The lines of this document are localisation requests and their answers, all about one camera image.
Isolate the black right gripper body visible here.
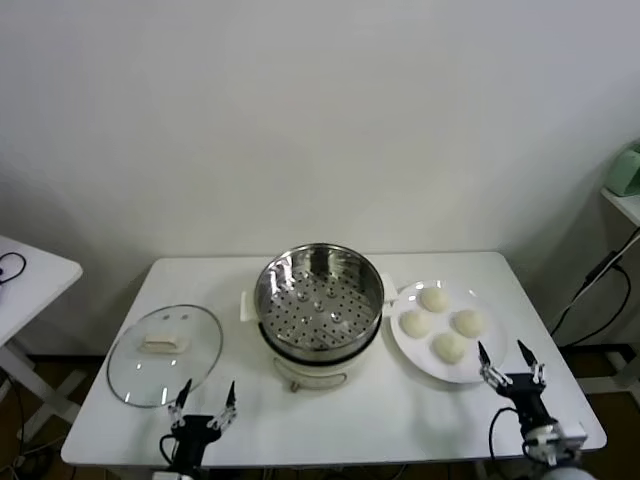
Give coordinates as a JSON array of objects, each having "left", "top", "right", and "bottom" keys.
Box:
[{"left": 499, "top": 372, "right": 557, "bottom": 432}]

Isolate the white steamed baozi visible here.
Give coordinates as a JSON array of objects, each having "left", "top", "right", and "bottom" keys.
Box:
[
  {"left": 419, "top": 287, "right": 451, "bottom": 315},
  {"left": 430, "top": 332, "right": 469, "bottom": 364},
  {"left": 452, "top": 308, "right": 490, "bottom": 339},
  {"left": 401, "top": 309, "right": 434, "bottom": 340}
]

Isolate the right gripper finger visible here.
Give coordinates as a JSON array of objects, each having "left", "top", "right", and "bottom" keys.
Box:
[
  {"left": 477, "top": 341, "right": 512, "bottom": 397},
  {"left": 516, "top": 340, "right": 546, "bottom": 387}
]

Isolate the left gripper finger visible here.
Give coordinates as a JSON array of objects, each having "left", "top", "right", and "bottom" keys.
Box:
[
  {"left": 167, "top": 378, "right": 194, "bottom": 430},
  {"left": 207, "top": 380, "right": 239, "bottom": 432}
]

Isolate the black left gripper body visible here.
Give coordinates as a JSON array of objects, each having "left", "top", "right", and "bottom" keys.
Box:
[{"left": 169, "top": 413, "right": 225, "bottom": 472}]

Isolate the white round plate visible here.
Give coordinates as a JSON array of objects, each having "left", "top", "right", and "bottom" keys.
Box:
[{"left": 387, "top": 279, "right": 510, "bottom": 385}]

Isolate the cream electric cooker base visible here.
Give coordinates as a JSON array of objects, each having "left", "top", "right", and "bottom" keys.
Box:
[{"left": 259, "top": 319, "right": 384, "bottom": 394}]

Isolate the white side table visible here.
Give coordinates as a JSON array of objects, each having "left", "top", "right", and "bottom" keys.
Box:
[{"left": 0, "top": 234, "right": 84, "bottom": 437}]

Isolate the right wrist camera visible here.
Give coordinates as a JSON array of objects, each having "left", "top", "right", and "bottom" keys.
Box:
[{"left": 563, "top": 428, "right": 590, "bottom": 454}]

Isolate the black power cable with adapter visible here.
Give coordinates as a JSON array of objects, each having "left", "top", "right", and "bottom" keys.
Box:
[{"left": 549, "top": 248, "right": 633, "bottom": 349}]

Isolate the glass lid with cream handle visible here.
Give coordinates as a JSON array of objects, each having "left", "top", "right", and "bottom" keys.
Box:
[{"left": 106, "top": 302, "right": 224, "bottom": 409}]

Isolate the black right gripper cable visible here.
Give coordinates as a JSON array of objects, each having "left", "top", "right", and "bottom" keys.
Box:
[{"left": 488, "top": 406, "right": 522, "bottom": 462}]

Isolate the green appliance on shelf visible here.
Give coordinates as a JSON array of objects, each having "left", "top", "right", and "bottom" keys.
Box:
[{"left": 608, "top": 141, "right": 640, "bottom": 198}]

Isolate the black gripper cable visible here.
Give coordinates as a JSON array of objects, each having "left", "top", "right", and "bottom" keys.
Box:
[
  {"left": 158, "top": 433, "right": 182, "bottom": 472},
  {"left": 488, "top": 406, "right": 522, "bottom": 462}
]

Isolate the black cable on side table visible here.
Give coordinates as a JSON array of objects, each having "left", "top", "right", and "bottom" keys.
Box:
[{"left": 0, "top": 251, "right": 28, "bottom": 287}]

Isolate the stainless steel steamer basket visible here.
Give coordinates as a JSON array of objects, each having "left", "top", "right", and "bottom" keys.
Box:
[{"left": 240, "top": 242, "right": 399, "bottom": 352}]

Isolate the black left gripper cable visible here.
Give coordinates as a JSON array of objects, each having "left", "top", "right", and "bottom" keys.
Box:
[{"left": 158, "top": 433, "right": 182, "bottom": 472}]

